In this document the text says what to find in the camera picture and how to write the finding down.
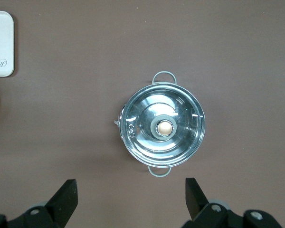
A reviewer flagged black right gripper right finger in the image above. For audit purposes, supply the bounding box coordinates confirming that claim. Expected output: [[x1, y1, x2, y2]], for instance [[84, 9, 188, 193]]
[[185, 177, 285, 228]]

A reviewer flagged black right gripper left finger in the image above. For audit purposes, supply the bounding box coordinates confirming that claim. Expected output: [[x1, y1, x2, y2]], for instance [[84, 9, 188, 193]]
[[0, 179, 79, 228]]

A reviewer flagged steel electric cooking pot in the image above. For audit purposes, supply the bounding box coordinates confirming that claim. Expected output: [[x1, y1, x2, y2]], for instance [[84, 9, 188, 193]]
[[113, 70, 207, 178]]

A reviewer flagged glass pot lid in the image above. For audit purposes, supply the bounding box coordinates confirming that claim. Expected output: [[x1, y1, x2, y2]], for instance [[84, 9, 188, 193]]
[[120, 84, 207, 167]]

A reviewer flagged brown table cover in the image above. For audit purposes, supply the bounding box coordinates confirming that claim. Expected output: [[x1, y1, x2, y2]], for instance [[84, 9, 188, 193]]
[[0, 0, 285, 228]]

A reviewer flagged cream rabbit print tray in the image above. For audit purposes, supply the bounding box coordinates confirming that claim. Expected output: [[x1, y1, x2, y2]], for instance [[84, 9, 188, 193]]
[[0, 10, 15, 78]]

